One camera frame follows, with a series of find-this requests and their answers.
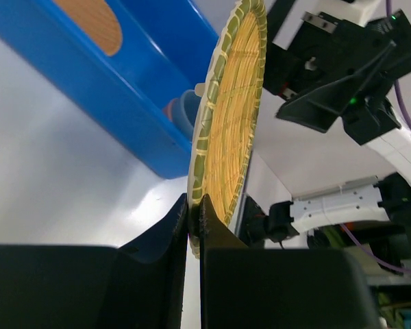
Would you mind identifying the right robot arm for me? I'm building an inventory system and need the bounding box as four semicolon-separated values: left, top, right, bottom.
239;1;411;246

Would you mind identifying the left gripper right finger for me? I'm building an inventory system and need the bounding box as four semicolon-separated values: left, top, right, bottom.
199;196;380;328

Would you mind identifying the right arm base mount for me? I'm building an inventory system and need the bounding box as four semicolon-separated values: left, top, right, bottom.
304;219;411;329

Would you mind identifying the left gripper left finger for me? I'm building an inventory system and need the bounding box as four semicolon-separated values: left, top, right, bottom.
0;195;188;328

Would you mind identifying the light wooden woven plate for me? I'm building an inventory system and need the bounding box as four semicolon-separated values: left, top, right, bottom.
54;0;123;56

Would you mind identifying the blue plastic bin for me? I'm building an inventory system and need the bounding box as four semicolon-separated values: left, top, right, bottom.
0;1;218;179

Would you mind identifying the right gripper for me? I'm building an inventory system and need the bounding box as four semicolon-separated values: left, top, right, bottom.
264;10;411;145

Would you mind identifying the green-rimmed bamboo woven plate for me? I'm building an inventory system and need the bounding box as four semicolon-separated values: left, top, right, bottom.
187;1;267;257

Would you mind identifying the blue plastic cup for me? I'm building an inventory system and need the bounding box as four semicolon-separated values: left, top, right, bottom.
171;90;201;139

